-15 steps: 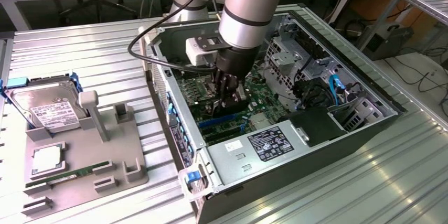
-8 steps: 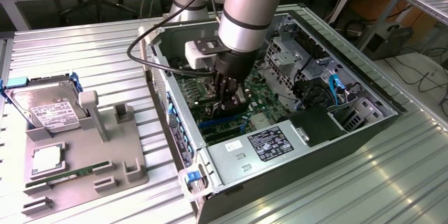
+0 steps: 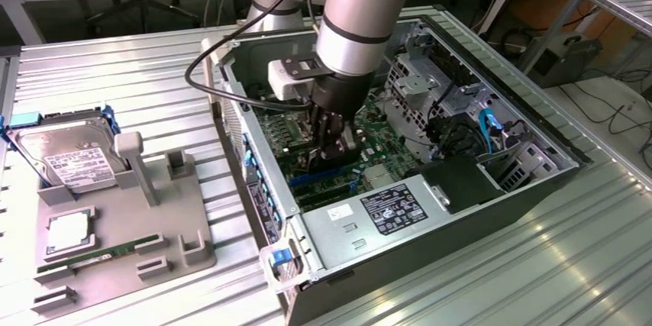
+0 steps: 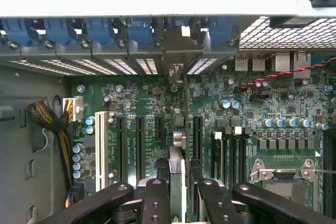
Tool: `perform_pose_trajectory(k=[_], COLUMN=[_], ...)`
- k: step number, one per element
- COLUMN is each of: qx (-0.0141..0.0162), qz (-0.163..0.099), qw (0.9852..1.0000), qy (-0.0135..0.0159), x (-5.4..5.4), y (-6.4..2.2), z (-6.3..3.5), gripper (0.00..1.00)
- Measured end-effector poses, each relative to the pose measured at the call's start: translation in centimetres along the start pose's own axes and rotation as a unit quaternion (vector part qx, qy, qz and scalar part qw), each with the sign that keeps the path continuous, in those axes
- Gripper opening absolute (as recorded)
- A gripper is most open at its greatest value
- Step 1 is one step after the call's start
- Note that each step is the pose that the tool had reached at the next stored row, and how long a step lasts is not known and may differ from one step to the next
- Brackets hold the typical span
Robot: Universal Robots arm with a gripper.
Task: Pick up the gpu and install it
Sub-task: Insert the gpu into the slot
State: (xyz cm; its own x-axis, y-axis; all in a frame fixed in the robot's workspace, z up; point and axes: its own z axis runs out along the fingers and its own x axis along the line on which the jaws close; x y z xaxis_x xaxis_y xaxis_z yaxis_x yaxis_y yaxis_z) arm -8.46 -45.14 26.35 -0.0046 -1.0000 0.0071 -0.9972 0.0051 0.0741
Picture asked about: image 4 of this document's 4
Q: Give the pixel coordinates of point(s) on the white expansion slot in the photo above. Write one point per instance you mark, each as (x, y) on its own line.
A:
(101, 150)

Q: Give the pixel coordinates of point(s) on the installed dark RAM stick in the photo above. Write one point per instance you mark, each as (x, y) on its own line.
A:
(217, 155)

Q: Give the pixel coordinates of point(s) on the blue slot clip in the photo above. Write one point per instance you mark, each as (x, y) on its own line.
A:
(15, 31)
(174, 22)
(219, 31)
(139, 30)
(98, 31)
(56, 31)

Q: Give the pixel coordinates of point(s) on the silver rear port block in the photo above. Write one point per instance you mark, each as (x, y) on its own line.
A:
(282, 62)
(302, 64)

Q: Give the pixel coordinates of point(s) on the slotted metal blanking plate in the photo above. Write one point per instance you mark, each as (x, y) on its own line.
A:
(120, 66)
(68, 67)
(202, 66)
(147, 66)
(95, 67)
(39, 67)

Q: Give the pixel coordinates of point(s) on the silver USB port block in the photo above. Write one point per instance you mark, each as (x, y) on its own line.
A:
(258, 62)
(241, 62)

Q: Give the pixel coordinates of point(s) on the empty black RAM slot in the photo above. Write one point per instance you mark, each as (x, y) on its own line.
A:
(329, 169)

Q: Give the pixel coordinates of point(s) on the CPU socket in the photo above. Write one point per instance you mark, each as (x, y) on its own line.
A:
(283, 190)

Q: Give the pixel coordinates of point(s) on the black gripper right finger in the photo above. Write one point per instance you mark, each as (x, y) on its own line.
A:
(218, 203)

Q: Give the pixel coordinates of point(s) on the thin metal locking lever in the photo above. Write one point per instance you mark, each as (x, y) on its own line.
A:
(326, 172)

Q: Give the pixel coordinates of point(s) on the white power connector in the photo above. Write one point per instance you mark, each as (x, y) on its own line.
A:
(74, 108)

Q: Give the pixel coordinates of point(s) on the short black expansion slot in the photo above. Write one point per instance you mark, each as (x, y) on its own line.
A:
(159, 128)

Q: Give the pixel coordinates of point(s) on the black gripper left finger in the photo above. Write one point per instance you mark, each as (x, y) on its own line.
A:
(155, 203)

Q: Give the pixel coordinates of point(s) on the green motherboard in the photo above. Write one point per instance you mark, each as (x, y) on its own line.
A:
(147, 98)

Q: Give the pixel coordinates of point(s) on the open black PC case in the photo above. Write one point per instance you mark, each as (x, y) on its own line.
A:
(26, 90)

